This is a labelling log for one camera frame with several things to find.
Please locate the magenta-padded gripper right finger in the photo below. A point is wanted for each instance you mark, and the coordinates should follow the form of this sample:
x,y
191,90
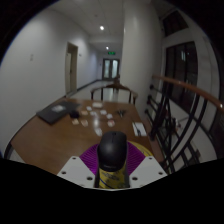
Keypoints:
x,y
148,170

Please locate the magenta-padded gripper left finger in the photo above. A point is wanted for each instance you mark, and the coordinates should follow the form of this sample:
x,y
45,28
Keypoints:
x,y
75,170

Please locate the black computer mouse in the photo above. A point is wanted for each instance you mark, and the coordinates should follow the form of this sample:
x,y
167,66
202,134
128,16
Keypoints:
x,y
112,150

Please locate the white paper sheet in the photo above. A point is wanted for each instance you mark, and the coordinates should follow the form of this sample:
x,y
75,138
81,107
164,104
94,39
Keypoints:
x,y
139,129

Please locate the small white card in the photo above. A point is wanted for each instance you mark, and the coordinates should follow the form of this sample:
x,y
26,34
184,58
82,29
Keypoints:
x,y
103,112
89,108
98,132
109,116
93,113
97,104

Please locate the small tan card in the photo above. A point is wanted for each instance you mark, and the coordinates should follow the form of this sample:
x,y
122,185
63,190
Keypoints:
x,y
84,113
84,123
75,122

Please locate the small black box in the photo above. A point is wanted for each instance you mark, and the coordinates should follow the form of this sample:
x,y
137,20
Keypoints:
x,y
74,114

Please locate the small pink card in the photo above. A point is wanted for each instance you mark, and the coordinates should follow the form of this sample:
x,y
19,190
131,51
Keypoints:
x,y
111,123

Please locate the dark grey closed laptop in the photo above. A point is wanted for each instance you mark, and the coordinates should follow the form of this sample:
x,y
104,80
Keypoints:
x,y
56,111

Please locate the black scissors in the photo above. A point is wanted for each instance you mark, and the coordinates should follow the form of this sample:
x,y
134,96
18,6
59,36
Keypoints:
x,y
121,113

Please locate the wooden chair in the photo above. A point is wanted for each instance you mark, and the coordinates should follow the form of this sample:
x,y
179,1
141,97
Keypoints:
x,y
115,87

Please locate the wooden handrail black metal railing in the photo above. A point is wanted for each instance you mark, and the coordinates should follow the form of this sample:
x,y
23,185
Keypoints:
x,y
186,87

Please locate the beige side door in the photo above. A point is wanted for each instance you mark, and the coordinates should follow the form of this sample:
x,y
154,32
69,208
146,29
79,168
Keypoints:
x,y
71,68

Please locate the large dark window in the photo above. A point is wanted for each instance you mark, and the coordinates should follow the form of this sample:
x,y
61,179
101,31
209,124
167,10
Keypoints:
x,y
181,73

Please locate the glass double door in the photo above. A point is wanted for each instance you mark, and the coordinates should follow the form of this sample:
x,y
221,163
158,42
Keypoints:
x,y
111,68

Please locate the green exit sign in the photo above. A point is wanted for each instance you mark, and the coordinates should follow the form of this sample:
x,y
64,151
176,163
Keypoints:
x,y
111,53

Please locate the small dark transom window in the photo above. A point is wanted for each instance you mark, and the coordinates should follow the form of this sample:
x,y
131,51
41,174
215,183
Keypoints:
x,y
175,22

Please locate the white wall switch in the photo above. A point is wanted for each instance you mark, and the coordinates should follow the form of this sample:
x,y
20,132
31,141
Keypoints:
x,y
31,57

